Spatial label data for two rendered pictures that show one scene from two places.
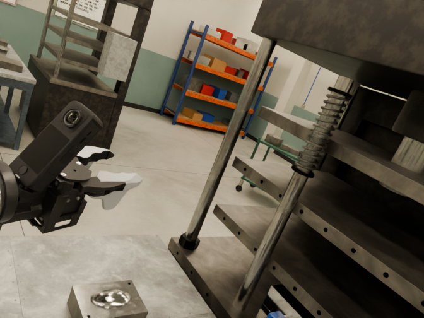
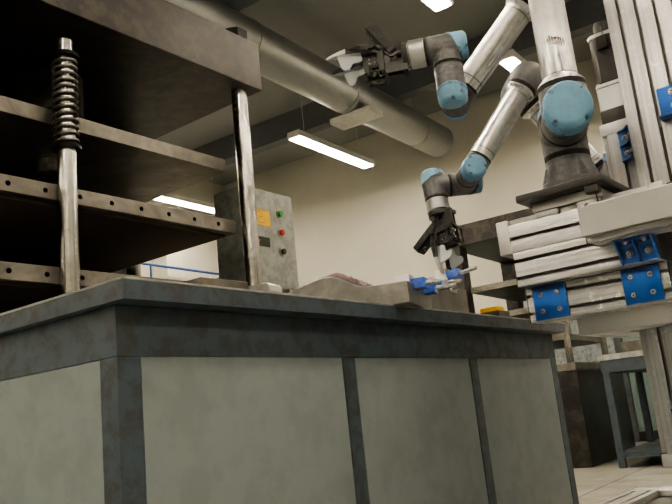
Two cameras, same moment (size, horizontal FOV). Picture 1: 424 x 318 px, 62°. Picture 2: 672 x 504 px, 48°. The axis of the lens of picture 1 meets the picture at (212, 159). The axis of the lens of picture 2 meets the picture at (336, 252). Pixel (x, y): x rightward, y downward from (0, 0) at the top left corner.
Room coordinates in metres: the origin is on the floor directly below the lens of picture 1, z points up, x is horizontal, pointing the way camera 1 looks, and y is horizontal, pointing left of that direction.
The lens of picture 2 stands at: (1.02, 1.94, 0.53)
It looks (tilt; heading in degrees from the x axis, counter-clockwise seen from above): 12 degrees up; 256
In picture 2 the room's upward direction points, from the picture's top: 6 degrees counter-clockwise
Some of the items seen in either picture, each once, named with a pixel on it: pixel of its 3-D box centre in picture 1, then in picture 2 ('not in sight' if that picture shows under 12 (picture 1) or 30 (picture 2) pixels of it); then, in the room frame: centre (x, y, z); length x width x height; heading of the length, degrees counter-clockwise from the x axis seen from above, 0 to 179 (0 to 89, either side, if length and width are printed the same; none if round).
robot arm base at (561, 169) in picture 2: not in sight; (570, 173); (-0.04, 0.25, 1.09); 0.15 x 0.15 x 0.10
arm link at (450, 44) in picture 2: not in sight; (446, 49); (0.25, 0.26, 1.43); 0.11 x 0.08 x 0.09; 154
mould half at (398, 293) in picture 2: not in sight; (332, 300); (0.53, -0.10, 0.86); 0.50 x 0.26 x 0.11; 147
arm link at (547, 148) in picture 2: not in sight; (562, 130); (-0.04, 0.26, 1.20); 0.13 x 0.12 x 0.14; 64
